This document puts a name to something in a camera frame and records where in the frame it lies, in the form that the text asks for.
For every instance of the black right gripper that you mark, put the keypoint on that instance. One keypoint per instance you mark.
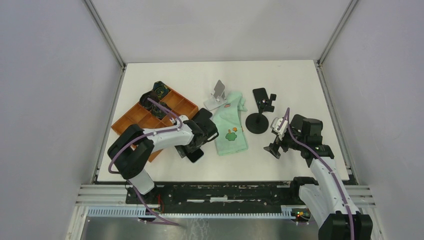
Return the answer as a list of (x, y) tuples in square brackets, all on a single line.
[(273, 148)]

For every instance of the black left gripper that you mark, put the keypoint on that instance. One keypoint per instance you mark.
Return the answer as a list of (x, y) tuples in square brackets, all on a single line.
[(180, 150)]

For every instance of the black clamp phone stand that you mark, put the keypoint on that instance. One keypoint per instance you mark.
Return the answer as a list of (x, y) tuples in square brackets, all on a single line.
[(257, 123)]

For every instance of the blue smartphone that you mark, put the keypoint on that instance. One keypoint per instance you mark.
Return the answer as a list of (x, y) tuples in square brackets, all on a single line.
[(195, 155)]

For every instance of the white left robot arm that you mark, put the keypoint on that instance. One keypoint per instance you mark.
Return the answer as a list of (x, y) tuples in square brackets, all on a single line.
[(131, 151)]

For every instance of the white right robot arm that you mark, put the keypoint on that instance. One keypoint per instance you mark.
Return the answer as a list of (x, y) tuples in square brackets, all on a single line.
[(337, 216)]

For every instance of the white folding phone stand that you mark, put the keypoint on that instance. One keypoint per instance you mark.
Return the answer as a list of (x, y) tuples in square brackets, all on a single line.
[(217, 98)]

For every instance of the green cartoon towel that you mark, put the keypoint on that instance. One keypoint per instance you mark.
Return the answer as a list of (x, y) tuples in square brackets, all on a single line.
[(231, 137)]

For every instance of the orange compartment tray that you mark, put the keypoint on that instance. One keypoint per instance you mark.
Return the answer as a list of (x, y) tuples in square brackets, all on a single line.
[(143, 117)]

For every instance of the rolled dark floral tie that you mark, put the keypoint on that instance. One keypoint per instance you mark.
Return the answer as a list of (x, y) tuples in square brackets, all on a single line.
[(157, 112)]

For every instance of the black smartphone on table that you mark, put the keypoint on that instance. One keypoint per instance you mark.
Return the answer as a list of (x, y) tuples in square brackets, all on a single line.
[(260, 96)]

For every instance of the rolled dark patterned tie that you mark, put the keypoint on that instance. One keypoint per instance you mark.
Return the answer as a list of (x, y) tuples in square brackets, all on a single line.
[(160, 89)]

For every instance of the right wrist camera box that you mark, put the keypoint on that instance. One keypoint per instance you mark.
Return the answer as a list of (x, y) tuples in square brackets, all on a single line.
[(279, 127)]

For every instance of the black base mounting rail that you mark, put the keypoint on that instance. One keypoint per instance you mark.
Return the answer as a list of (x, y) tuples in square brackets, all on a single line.
[(227, 198)]

